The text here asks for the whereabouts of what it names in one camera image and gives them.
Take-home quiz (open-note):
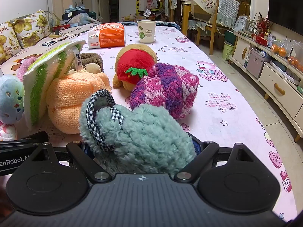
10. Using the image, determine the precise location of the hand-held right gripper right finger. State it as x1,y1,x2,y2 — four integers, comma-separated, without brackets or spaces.
174,138,257,183

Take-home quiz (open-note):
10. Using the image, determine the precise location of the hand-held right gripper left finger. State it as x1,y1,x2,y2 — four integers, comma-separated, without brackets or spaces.
28,141,112,184

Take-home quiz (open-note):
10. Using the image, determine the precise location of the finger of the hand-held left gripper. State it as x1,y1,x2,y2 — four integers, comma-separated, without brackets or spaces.
0,131,49,150

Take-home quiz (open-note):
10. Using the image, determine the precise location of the pale spotted plush toy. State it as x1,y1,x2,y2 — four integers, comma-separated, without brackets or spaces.
0,74,25,125

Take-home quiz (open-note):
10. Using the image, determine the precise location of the orange knitted plush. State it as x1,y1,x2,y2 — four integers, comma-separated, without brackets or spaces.
46,72,112,135

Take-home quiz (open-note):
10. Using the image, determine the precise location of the green white striped cloth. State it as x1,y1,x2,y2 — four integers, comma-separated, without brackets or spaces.
23,40,86,131

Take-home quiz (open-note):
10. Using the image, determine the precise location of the teal fluffy gingham-trimmed slipper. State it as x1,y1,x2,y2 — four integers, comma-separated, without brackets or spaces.
79,89,197,178

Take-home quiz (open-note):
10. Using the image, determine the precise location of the brown fluffy slipper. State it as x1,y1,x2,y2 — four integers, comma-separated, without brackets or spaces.
79,53,105,74

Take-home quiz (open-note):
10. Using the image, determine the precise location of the brown bear plush red hat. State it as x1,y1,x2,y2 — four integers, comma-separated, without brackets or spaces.
112,45,158,91

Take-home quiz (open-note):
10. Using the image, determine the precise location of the pink printed tablecloth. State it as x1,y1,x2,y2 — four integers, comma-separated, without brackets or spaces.
0,24,297,223

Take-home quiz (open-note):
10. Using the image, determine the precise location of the cream TV cabinet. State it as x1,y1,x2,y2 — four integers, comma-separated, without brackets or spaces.
229,31,303,143

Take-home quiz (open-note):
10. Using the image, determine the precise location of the floral cushion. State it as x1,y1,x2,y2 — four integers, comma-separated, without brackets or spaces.
12,9,52,48
0,22,22,65

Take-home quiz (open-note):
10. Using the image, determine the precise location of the grey storage box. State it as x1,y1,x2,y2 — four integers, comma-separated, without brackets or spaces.
246,49,266,79

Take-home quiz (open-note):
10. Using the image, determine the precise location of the green trash bin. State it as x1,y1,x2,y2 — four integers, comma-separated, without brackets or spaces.
223,41,235,61

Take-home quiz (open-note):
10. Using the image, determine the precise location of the sofa with cartoon cover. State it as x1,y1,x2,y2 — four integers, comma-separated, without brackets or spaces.
0,9,100,76

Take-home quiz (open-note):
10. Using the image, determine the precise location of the orange tissue pack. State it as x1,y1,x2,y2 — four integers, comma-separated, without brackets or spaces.
88,24,126,50

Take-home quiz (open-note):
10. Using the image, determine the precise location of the red gift box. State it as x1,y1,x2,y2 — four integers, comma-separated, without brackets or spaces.
251,33,269,47

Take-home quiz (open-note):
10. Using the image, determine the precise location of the bag of oranges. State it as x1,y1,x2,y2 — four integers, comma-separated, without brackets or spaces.
270,43,287,58
287,55,303,72

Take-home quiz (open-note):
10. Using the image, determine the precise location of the grey blue blanket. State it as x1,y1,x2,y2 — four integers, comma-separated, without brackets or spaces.
71,13,97,26

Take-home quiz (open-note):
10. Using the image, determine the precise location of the black bag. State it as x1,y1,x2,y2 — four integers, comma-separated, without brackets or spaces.
62,8,90,21

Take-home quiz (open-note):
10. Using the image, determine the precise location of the white lantern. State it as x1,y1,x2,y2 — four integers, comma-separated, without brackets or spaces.
244,18,258,34

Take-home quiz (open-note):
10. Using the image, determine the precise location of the white paper cup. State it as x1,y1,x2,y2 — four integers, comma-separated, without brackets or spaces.
137,20,157,44

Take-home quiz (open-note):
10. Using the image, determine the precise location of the yellow wooden dining table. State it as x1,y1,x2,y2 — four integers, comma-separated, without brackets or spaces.
182,0,193,36

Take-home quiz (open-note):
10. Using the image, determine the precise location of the red berry decoration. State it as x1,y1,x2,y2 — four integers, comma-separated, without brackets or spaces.
256,13,272,35

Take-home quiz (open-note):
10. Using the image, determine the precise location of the blue folded cloth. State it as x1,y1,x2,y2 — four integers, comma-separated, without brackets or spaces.
65,5,86,13

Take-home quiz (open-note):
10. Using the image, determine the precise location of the wooden chair quilted cover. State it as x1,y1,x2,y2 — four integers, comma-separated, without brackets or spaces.
209,0,240,56

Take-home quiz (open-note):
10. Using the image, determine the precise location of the cream embroidered chair cover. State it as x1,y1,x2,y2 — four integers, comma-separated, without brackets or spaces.
191,0,219,23

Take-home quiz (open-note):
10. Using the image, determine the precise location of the wooden chair with lace cover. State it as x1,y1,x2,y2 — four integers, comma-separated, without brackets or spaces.
164,0,173,22
171,0,183,22

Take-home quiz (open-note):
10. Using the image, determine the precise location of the black television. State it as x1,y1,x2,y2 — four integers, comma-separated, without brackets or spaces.
267,0,303,31

